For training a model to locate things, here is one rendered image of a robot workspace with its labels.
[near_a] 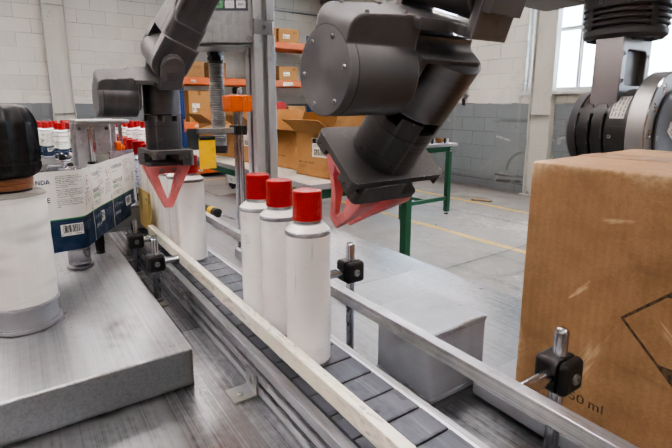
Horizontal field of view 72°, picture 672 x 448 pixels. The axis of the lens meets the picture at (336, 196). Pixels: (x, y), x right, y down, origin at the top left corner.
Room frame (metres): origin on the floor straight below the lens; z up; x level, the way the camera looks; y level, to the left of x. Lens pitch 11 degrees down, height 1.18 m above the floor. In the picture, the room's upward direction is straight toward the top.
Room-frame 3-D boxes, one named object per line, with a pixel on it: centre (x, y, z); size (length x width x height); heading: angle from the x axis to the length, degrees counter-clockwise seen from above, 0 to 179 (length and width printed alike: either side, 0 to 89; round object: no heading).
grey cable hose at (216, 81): (1.02, 0.25, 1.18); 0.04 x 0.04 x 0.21
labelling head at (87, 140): (1.12, 0.56, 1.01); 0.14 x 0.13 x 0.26; 34
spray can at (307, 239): (0.51, 0.03, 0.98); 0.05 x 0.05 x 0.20
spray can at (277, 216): (0.58, 0.07, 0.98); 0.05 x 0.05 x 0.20
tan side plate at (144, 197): (1.05, 0.44, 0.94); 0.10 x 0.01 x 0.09; 34
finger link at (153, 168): (0.78, 0.29, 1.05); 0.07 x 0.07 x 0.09; 35
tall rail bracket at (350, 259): (0.59, 0.00, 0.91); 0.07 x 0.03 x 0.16; 124
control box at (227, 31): (0.96, 0.23, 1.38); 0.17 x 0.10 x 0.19; 89
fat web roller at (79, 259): (0.83, 0.48, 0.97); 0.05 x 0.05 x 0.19
